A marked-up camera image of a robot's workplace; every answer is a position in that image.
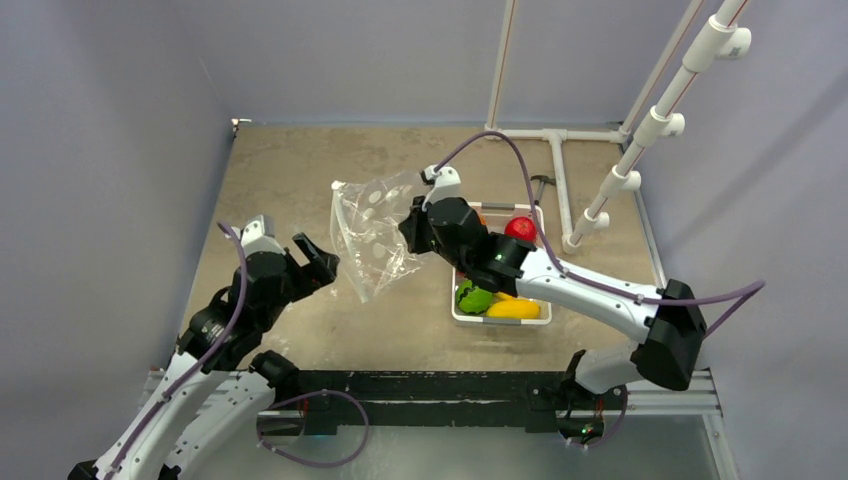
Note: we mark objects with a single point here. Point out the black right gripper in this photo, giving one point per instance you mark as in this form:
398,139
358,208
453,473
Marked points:
416,229

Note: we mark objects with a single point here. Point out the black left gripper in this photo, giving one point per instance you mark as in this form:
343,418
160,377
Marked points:
323,264

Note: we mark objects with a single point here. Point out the clear zip top bag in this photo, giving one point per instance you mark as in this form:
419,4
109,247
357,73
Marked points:
364,230

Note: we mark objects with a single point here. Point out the green ridged squash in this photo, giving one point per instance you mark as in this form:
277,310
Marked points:
470,299

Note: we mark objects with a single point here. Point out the red apple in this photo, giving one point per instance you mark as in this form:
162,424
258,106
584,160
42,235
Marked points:
522,228

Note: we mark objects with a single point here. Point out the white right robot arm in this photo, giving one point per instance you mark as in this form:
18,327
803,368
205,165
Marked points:
664,327

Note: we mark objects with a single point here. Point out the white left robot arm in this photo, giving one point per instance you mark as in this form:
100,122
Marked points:
203,396

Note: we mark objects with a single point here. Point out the white plastic basket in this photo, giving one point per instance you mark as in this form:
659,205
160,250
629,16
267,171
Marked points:
497,216

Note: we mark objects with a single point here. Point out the yellow mango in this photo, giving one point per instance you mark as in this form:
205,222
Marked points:
514,309

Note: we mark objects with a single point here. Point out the black hammer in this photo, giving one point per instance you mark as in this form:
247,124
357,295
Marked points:
542,181

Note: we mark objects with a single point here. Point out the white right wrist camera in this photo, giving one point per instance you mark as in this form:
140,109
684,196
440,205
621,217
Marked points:
444,183

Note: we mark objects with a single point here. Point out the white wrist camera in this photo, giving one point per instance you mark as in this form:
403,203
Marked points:
258,236
444,183

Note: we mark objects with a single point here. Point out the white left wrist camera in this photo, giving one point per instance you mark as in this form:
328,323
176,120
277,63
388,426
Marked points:
258,236

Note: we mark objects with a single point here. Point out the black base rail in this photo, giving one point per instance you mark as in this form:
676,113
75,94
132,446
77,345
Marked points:
537,402

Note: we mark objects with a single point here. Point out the white pvc pipe frame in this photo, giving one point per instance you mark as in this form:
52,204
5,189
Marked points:
691,49

